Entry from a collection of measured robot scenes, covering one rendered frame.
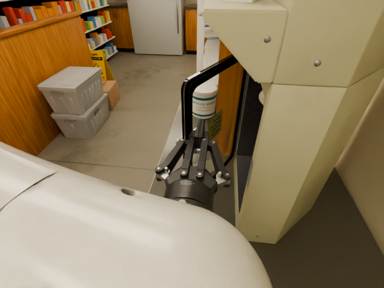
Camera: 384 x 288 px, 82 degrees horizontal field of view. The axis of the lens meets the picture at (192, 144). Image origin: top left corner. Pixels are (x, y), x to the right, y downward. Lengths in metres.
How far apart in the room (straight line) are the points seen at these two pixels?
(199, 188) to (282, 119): 0.20
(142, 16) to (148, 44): 0.56
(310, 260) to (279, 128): 0.43
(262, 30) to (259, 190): 0.33
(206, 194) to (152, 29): 5.30
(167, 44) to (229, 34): 5.18
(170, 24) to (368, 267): 5.16
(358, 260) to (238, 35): 0.66
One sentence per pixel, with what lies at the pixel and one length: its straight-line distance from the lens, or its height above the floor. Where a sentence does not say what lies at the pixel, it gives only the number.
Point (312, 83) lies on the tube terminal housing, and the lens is 0.39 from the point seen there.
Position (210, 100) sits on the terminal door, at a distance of 0.53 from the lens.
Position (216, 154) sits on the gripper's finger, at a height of 1.29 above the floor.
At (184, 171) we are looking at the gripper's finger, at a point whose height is 1.30.
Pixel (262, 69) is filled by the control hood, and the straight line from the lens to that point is 0.37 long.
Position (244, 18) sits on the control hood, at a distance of 0.35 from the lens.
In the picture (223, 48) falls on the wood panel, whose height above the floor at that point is 1.37.
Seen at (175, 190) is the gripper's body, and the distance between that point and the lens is 0.31.
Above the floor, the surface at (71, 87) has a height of 0.65.
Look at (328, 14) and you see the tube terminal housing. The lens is 0.37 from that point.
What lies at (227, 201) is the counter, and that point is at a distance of 0.78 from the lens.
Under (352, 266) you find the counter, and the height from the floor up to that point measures 0.94.
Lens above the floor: 1.55
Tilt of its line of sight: 38 degrees down
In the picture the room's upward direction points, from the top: straight up
